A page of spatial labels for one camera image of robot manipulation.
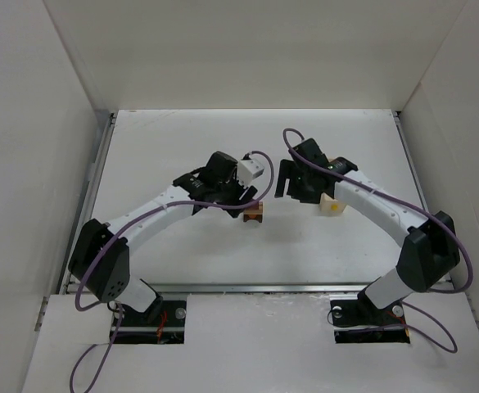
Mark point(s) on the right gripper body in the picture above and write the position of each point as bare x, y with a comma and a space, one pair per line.
287, 180

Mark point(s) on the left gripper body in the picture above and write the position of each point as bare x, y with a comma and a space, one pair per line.
239, 200

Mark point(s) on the light striped wood block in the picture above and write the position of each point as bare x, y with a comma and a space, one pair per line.
255, 208

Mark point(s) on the dark brown arch block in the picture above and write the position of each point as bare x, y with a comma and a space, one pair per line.
246, 218

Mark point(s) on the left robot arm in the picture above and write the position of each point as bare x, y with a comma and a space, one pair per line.
101, 257

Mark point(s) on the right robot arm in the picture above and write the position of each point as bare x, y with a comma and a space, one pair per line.
428, 248

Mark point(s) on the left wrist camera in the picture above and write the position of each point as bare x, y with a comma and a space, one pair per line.
248, 170

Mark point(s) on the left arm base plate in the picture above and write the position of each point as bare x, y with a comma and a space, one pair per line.
167, 328

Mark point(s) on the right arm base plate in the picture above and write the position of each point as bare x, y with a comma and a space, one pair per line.
356, 323

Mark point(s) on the aluminium front rail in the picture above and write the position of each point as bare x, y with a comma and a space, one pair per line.
252, 288

